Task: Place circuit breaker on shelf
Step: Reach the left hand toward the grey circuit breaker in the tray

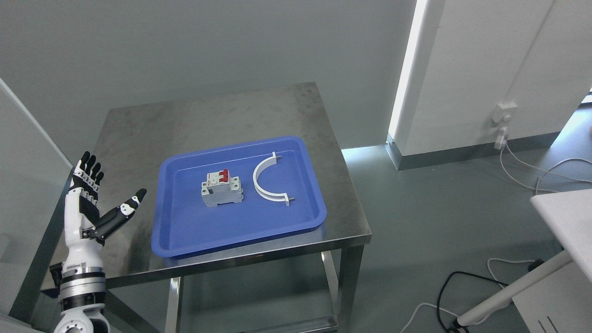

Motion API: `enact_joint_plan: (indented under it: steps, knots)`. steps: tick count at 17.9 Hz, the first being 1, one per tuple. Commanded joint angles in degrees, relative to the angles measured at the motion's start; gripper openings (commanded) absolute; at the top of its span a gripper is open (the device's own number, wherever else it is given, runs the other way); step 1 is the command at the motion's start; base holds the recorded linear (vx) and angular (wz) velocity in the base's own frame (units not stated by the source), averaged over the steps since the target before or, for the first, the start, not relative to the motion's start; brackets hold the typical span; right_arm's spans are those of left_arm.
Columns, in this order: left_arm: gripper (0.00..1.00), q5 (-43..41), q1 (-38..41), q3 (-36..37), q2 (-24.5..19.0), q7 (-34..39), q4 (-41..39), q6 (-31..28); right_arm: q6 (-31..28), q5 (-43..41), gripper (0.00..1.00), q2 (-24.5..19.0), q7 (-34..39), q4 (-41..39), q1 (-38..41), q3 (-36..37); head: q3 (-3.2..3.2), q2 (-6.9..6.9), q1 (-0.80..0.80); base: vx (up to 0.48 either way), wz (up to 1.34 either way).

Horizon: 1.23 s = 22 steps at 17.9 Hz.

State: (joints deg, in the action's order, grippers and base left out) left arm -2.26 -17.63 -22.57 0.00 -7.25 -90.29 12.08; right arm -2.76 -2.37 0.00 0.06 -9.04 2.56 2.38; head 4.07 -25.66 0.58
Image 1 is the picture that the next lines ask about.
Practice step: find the white plug adapter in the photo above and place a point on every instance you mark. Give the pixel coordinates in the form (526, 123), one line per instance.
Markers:
(501, 139)

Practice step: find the blue plastic tray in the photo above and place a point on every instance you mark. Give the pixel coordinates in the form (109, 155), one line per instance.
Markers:
(184, 225)

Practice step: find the stainless steel table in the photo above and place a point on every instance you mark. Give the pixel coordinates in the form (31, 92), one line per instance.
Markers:
(135, 142)

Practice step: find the white wall socket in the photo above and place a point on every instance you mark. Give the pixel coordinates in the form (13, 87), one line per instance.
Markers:
(503, 112)

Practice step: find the grey red circuit breaker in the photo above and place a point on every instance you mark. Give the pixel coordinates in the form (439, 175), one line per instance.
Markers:
(221, 188)

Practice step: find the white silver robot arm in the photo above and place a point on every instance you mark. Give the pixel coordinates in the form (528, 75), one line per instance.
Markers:
(82, 292)

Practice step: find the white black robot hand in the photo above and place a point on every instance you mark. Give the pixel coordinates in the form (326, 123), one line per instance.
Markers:
(86, 230)

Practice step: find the white curved plastic bracket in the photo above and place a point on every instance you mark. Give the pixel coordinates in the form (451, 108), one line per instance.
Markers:
(266, 182)

